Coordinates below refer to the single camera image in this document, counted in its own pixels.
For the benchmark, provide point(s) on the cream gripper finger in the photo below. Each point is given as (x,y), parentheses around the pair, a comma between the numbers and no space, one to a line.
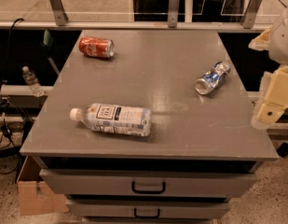
(273,98)
(261,42)

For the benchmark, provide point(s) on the blue silver redbull can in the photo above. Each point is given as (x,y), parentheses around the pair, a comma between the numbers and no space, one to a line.
(212,79)

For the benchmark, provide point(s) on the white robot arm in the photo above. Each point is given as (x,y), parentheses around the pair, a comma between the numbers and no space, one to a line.
(278,44)

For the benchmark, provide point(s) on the red coke can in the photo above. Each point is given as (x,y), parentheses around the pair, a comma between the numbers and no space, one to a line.
(97,47)

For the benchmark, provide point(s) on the grey drawer cabinet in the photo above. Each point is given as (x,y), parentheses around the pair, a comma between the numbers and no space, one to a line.
(130,141)

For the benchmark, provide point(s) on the clear labelled water bottle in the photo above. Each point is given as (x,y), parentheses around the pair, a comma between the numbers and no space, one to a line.
(117,119)

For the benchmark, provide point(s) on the grey drawer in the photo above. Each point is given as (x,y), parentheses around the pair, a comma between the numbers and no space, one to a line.
(147,183)
(146,209)

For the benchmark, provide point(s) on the small water bottle on ledge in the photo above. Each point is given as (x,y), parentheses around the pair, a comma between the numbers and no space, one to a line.
(32,81)

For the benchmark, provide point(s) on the top grey drawer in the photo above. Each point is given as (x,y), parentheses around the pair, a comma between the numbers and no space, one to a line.
(147,183)

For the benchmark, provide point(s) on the cardboard box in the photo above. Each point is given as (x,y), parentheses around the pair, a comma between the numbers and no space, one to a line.
(34,195)

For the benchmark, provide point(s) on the right metal bracket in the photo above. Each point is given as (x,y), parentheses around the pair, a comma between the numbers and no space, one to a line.
(249,17)

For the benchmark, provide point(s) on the metal bracket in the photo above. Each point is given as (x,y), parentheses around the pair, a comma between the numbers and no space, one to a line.
(59,13)
(249,17)
(173,9)

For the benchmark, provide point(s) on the middle metal bracket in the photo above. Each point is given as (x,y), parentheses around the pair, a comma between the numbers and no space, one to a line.
(173,9)

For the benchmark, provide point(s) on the left metal bracket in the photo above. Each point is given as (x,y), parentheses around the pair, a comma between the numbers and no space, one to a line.
(59,13)

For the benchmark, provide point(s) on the green handled tool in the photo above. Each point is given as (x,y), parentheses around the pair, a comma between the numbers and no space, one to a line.
(46,45)

